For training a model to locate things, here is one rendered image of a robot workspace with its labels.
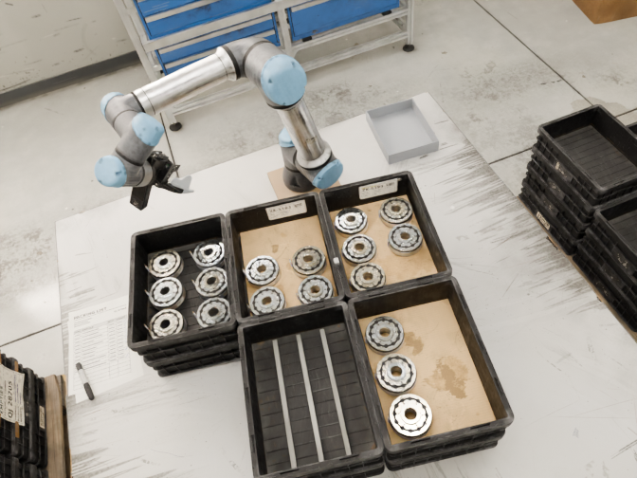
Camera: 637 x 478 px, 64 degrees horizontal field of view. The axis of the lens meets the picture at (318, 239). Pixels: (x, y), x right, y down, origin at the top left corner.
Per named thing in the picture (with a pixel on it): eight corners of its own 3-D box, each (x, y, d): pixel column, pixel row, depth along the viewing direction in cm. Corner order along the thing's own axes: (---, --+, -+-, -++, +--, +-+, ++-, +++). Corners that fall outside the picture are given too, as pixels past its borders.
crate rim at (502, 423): (346, 303, 138) (346, 299, 136) (453, 278, 139) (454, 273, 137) (386, 455, 114) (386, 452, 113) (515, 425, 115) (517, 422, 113)
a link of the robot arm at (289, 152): (303, 141, 189) (298, 113, 178) (324, 161, 181) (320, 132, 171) (276, 157, 185) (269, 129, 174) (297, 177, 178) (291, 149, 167)
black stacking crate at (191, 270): (146, 254, 168) (132, 234, 159) (233, 234, 169) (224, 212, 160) (144, 366, 145) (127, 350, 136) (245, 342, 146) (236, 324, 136)
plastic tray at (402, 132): (366, 119, 210) (365, 110, 206) (411, 107, 211) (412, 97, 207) (388, 164, 194) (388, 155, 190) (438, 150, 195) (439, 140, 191)
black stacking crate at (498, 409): (350, 320, 146) (347, 300, 137) (450, 296, 146) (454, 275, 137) (387, 464, 122) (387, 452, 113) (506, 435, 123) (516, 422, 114)
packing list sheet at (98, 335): (63, 315, 172) (62, 315, 171) (130, 290, 174) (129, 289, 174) (69, 406, 152) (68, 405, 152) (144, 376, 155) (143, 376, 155)
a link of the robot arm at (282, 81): (324, 154, 181) (269, 30, 135) (351, 177, 173) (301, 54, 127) (299, 174, 180) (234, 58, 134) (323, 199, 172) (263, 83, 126)
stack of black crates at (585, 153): (516, 195, 247) (536, 125, 211) (570, 175, 250) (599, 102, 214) (567, 258, 224) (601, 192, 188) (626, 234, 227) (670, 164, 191)
